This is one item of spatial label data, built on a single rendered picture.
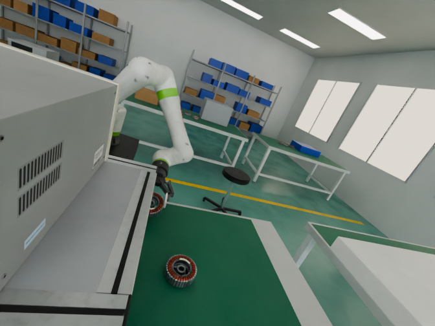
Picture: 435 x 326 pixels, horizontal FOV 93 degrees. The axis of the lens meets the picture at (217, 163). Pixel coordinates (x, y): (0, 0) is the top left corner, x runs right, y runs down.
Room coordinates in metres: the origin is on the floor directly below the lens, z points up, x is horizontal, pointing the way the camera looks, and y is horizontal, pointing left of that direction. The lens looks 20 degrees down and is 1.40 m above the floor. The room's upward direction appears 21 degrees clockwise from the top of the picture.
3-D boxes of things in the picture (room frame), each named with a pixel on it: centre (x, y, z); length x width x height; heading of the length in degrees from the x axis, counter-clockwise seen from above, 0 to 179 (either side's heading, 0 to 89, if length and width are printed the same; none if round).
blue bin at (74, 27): (5.80, 4.64, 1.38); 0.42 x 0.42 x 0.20; 16
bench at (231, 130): (3.50, 0.84, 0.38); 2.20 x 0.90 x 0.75; 108
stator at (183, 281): (0.55, -0.02, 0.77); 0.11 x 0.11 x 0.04
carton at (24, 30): (5.46, 5.72, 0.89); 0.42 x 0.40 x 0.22; 110
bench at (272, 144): (4.25, -1.49, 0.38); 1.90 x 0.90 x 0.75; 108
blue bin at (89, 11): (5.83, 4.55, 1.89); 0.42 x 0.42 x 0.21; 16
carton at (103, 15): (5.98, 4.10, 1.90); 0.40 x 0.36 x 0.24; 19
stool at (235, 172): (2.23, -0.28, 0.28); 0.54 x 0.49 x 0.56; 18
